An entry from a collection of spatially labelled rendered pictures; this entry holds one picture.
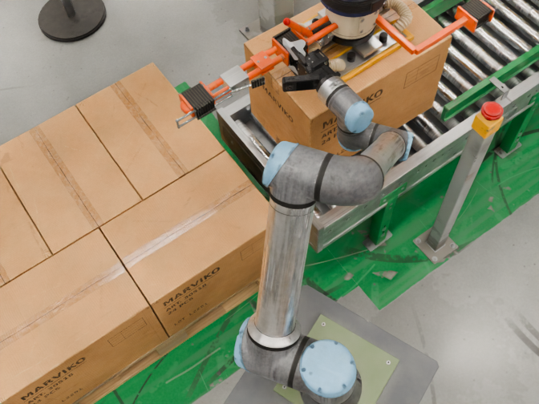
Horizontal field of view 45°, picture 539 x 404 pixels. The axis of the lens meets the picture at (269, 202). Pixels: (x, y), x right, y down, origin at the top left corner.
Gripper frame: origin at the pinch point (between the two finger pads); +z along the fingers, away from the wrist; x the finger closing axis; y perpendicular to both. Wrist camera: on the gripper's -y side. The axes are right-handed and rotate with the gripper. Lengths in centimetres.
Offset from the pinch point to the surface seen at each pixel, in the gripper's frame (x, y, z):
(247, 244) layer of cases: -70, -33, -19
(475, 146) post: -35, 45, -51
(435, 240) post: -112, 45, -50
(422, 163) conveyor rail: -63, 41, -35
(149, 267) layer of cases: -67, -69, -6
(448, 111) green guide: -58, 63, -24
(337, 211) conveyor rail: -62, 0, -32
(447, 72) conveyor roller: -66, 83, -5
